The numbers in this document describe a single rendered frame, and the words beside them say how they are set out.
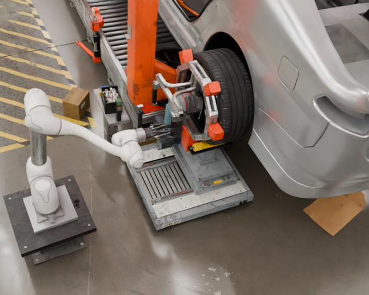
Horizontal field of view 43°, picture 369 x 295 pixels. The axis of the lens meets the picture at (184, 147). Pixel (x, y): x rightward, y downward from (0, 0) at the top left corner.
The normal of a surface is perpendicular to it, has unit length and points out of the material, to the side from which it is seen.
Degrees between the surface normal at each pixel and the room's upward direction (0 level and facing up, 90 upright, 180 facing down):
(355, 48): 2
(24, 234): 0
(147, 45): 90
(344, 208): 2
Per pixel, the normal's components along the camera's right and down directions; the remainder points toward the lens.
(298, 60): -0.88, 0.11
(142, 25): 0.40, 0.69
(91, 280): 0.10, -0.68
